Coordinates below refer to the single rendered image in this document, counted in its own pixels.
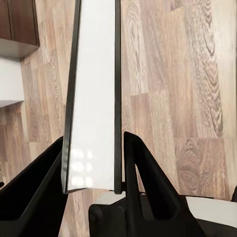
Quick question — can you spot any hardback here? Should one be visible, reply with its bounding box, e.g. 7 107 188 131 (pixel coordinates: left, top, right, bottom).
58 0 122 195

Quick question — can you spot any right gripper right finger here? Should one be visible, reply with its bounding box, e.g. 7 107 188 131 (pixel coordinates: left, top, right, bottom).
123 131 207 237

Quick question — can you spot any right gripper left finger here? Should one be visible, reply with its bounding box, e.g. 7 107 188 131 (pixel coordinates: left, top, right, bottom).
0 136 68 237

